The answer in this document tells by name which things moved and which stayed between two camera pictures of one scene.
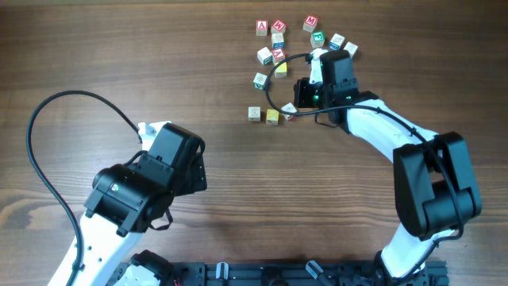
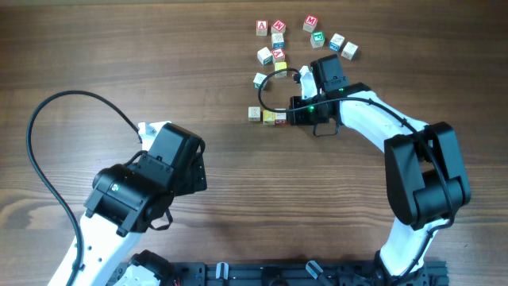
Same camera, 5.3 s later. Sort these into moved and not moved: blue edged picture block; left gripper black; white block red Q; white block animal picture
Moved: white block red Q
Not moved: white block animal picture; blue edged picture block; left gripper black
